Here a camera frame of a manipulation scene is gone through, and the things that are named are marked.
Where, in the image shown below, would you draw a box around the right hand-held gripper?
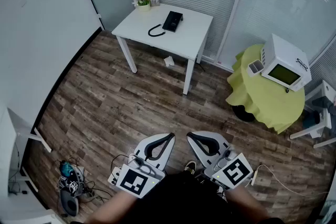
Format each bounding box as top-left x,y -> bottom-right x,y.
186,130 -> 254,190

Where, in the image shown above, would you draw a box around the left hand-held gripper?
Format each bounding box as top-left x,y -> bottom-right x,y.
114,133 -> 176,199

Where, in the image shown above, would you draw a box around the black cable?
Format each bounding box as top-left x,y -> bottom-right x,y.
148,23 -> 166,37

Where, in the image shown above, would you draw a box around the black telephone base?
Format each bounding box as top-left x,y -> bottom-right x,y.
162,10 -> 184,33

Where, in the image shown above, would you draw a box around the person's left forearm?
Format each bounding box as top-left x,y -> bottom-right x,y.
89,188 -> 140,224

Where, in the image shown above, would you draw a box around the person's right forearm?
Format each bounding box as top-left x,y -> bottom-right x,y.
225,186 -> 271,224

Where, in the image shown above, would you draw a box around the white square table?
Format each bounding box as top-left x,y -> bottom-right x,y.
111,3 -> 214,95

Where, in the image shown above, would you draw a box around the person's shoe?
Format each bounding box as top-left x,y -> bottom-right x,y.
183,161 -> 197,175

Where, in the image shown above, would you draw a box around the white power strip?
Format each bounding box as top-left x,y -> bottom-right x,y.
108,166 -> 123,186

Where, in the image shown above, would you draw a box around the black round table base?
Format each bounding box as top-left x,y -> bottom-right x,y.
231,104 -> 257,123

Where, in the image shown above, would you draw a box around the person's black clothing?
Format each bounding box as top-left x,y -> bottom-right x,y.
69,170 -> 287,224

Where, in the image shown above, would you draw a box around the green tablecloth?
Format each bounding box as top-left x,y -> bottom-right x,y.
225,44 -> 306,134

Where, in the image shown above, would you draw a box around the white divided pen holder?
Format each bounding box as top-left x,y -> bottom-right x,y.
248,59 -> 265,78

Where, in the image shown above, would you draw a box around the spare grey gripper device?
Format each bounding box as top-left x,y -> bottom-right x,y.
59,161 -> 86,217

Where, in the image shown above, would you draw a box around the white microwave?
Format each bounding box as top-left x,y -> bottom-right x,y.
259,33 -> 312,92

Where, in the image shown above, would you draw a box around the dark clothing item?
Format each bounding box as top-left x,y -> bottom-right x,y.
311,95 -> 336,113

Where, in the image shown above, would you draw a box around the black eyeglasses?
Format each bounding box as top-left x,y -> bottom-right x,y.
296,58 -> 308,71

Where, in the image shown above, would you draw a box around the pink flower plant in pot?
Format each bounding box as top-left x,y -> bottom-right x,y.
131,0 -> 152,13

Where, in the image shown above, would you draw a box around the white side table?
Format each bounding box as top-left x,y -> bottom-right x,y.
0,106 -> 53,224

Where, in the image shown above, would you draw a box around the white cable with adapter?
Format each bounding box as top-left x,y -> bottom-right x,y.
250,164 -> 330,197

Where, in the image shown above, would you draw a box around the tangled black cables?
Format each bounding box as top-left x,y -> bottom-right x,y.
56,157 -> 113,202

